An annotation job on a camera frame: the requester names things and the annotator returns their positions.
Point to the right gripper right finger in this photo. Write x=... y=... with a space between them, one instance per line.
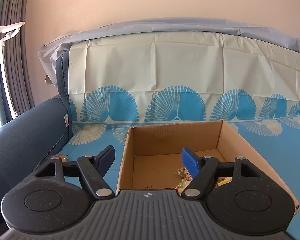
x=252 y=204

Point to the white floor stand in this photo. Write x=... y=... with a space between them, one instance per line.
x=2 y=67

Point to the round puffed rice cake packet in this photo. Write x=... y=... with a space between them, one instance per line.
x=183 y=173

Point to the clear bag of nuts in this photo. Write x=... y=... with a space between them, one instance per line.
x=63 y=157

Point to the blue fan pattern cloth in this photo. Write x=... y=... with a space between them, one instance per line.
x=118 y=82

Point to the brown cardboard box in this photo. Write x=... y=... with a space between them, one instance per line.
x=153 y=153

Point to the yellow wafer snack packet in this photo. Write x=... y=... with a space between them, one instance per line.
x=222 y=181

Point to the green label pastry packet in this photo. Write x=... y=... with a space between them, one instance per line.
x=182 y=185

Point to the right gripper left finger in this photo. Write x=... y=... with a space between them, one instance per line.
x=58 y=194

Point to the grey curtain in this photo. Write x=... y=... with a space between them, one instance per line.
x=14 y=11

